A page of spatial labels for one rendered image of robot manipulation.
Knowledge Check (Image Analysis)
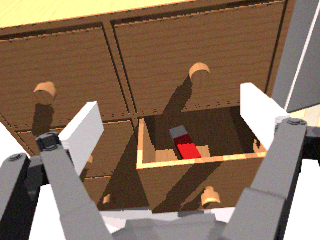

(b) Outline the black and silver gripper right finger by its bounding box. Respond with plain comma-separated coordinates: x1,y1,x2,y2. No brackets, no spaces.
216,83,320,240

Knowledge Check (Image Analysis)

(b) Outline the brown small chest of drawers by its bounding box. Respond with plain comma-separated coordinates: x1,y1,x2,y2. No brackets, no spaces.
0,0,296,157

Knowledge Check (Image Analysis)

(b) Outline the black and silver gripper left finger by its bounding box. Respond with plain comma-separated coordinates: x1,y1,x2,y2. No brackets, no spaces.
0,102,114,240

